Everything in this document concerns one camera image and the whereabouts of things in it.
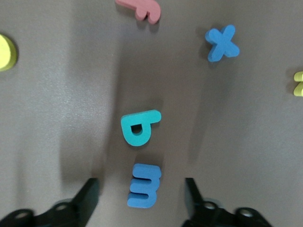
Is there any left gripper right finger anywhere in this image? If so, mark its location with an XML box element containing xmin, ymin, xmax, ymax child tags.
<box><xmin>182</xmin><ymin>177</ymin><xmax>275</xmax><ymax>227</ymax></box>

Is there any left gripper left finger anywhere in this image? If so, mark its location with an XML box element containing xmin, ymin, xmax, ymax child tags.
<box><xmin>0</xmin><ymin>177</ymin><xmax>100</xmax><ymax>227</ymax></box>

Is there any blue foam letter m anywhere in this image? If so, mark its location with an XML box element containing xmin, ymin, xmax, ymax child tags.
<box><xmin>127</xmin><ymin>163</ymin><xmax>162</xmax><ymax>210</ymax></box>

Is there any teal foam letter b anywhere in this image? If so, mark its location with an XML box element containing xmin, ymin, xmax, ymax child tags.
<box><xmin>120</xmin><ymin>109</ymin><xmax>162</xmax><ymax>147</ymax></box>

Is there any yellow foam letter d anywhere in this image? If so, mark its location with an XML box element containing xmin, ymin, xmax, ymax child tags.
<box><xmin>0</xmin><ymin>34</ymin><xmax>19</xmax><ymax>72</ymax></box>

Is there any brown table cover sheet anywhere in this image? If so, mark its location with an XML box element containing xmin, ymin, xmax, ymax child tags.
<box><xmin>0</xmin><ymin>0</ymin><xmax>303</xmax><ymax>227</ymax></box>

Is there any yellow foam letter k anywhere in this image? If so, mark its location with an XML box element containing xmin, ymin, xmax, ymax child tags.
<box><xmin>293</xmin><ymin>70</ymin><xmax>303</xmax><ymax>97</ymax></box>

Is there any blue foam letter x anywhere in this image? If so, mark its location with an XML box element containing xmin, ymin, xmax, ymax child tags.
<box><xmin>205</xmin><ymin>24</ymin><xmax>241</xmax><ymax>62</ymax></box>

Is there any pink foam letter f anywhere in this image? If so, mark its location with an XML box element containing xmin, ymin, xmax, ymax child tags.
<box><xmin>115</xmin><ymin>0</ymin><xmax>161</xmax><ymax>25</ymax></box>

